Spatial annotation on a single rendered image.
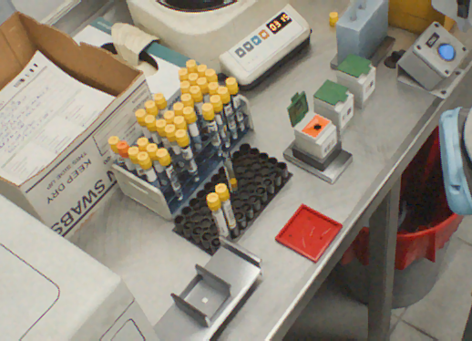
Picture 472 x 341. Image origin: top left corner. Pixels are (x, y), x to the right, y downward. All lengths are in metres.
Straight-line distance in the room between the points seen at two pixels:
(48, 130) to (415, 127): 0.56
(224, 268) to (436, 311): 1.06
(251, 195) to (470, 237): 1.12
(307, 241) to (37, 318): 0.44
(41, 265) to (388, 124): 0.61
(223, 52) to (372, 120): 0.26
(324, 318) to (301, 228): 0.92
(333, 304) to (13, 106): 1.06
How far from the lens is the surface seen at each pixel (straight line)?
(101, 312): 0.60
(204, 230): 0.93
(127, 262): 0.96
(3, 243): 0.65
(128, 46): 1.11
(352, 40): 1.06
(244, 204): 0.94
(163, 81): 1.06
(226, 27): 1.08
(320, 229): 0.93
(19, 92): 1.15
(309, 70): 1.13
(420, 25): 1.17
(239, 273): 0.87
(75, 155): 0.93
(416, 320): 1.84
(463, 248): 1.95
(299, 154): 0.98
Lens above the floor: 1.67
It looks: 52 degrees down
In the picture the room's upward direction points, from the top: 12 degrees counter-clockwise
